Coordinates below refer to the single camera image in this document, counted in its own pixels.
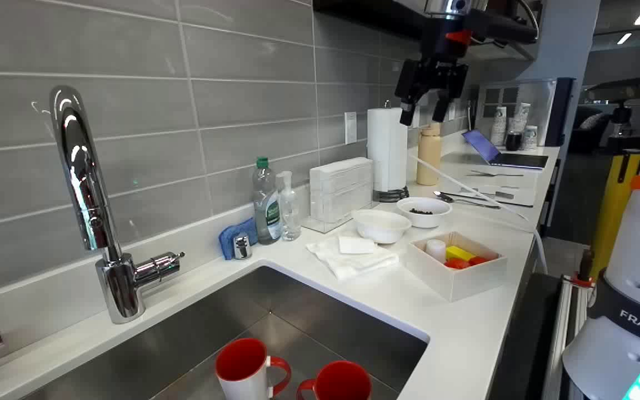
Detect orange packet in tray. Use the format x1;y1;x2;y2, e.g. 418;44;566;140
444;256;496;271

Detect red white mug right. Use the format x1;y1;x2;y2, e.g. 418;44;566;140
295;360;371;400

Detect white paper towel roll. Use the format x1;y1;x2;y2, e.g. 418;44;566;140
368;107;410;202

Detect white bowl with utensil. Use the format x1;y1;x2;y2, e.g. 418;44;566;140
399;196;453;228

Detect chrome kitchen faucet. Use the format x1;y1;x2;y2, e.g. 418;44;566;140
52;85;185;324

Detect purple lid open container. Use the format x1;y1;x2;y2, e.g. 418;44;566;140
462;131;546;168

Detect clear pump soap bottle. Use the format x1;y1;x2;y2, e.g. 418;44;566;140
278;170;301;242

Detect yellow packet in tray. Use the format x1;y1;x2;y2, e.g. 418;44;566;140
444;244;476;262

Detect small white creamer cup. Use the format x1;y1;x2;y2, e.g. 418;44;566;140
428;239;448;262

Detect white napkin stack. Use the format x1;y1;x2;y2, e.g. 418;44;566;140
308;158;373;230

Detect white bowl near napkins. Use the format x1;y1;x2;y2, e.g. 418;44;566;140
351;208;411;244

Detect wall power outlet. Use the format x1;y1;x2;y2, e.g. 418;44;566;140
344;111;358;144

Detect stainless steel sink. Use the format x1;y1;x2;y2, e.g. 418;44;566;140
18;264;432;400

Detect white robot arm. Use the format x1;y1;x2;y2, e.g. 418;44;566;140
395;0;471;125

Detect tan bottle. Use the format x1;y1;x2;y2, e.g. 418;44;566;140
418;122;442;186

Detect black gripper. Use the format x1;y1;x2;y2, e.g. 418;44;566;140
395;17;471;126

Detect red white mug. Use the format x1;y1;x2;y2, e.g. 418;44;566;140
213;338;293;400
295;360;371;400

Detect red white mug left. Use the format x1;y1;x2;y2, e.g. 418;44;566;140
213;338;293;400

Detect green cap dish soap bottle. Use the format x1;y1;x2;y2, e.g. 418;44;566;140
253;158;282;244

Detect yellow post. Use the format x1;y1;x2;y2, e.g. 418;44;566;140
592;150;640;278

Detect white square tray box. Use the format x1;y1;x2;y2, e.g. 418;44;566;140
404;230;506;299

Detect blue sponge holder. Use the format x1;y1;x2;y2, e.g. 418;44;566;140
218;217;258;259

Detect white cloth on counter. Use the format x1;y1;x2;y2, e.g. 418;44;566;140
309;235;395;279

